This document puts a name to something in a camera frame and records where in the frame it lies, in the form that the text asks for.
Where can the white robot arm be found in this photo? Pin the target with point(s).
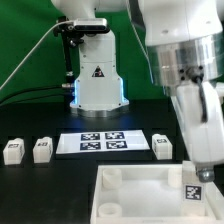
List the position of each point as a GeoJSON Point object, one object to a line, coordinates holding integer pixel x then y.
{"type": "Point", "coordinates": [183, 40]}

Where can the white board with tags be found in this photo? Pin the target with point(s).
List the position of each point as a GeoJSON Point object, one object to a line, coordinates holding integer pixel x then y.
{"type": "Point", "coordinates": [101, 142]}

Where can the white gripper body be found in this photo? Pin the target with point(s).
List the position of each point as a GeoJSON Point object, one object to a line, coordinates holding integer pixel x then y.
{"type": "Point", "coordinates": [204, 141]}

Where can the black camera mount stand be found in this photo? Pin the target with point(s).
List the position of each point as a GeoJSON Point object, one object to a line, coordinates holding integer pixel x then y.
{"type": "Point", "coordinates": [70, 39]}

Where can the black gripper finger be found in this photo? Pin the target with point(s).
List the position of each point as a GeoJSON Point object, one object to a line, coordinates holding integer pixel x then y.
{"type": "Point", "coordinates": [205, 175]}

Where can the silver camera on mount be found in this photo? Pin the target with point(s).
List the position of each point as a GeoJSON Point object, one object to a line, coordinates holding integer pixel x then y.
{"type": "Point", "coordinates": [89, 25]}

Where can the white square tabletop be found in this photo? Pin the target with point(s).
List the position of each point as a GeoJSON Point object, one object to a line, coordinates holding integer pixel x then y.
{"type": "Point", "coordinates": [148, 194]}

